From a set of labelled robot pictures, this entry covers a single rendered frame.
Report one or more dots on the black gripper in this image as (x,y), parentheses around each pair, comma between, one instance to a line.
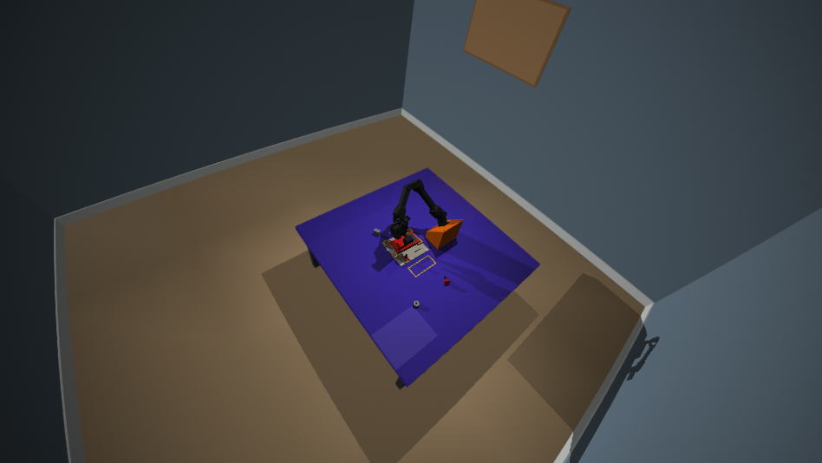
(407,239)

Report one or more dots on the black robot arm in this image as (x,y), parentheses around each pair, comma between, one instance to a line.
(400,210)

